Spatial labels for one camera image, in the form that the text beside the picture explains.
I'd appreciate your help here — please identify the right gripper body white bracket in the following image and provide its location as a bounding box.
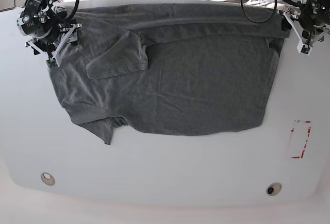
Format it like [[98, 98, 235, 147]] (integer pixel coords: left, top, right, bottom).
[[25, 23, 82, 62]]

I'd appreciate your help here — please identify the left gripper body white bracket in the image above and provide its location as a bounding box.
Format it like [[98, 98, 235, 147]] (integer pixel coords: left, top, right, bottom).
[[277, 6, 329, 48]]

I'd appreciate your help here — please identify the grey T-shirt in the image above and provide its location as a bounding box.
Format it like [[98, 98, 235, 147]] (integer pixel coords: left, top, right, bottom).
[[49, 3, 290, 144]]

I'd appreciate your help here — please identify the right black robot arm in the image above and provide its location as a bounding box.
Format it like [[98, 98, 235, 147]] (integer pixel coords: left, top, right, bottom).
[[16, 0, 82, 67]]

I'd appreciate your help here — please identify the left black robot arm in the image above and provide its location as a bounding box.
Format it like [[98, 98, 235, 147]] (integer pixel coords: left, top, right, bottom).
[[281, 0, 329, 56]]

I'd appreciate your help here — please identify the red tape rectangle marking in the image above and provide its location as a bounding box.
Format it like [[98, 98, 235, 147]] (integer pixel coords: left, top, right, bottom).
[[288, 120, 312, 159]]

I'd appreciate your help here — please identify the left round table grommet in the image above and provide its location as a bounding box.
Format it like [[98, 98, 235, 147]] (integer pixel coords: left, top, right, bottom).
[[41, 173, 56, 186]]

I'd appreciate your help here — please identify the round table grommet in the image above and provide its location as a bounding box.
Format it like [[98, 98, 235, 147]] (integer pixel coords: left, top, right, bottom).
[[266, 182, 282, 196], [41, 173, 56, 186]]

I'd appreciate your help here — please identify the right round table grommet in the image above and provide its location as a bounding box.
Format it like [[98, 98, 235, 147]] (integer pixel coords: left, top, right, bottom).
[[266, 182, 282, 196]]

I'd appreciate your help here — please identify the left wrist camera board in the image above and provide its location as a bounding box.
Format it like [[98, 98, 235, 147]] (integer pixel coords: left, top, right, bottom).
[[297, 45, 312, 57]]

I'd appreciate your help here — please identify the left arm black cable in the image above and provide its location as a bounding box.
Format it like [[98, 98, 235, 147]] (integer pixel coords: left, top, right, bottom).
[[240, 0, 302, 24]]

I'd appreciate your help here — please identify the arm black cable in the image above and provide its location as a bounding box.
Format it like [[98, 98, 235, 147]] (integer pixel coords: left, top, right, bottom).
[[54, 0, 80, 26], [240, 0, 302, 24]]

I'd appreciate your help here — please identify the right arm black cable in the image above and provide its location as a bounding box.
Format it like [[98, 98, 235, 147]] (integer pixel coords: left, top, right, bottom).
[[54, 0, 80, 26]]

